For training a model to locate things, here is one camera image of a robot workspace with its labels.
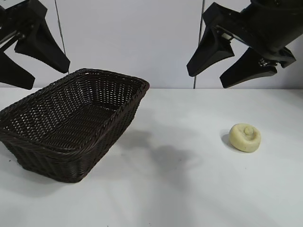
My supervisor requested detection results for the pale yellow egg yolk pastry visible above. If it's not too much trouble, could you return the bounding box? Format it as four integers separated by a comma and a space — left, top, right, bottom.
229, 122, 262, 153

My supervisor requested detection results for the dark brown woven wicker basket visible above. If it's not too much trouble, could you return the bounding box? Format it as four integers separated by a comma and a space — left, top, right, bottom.
0, 68, 151, 184

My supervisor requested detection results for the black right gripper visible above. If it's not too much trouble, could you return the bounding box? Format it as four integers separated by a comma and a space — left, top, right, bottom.
186, 0, 303, 89

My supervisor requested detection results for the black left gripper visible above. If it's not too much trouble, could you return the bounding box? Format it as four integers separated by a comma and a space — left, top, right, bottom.
0, 0, 71, 90

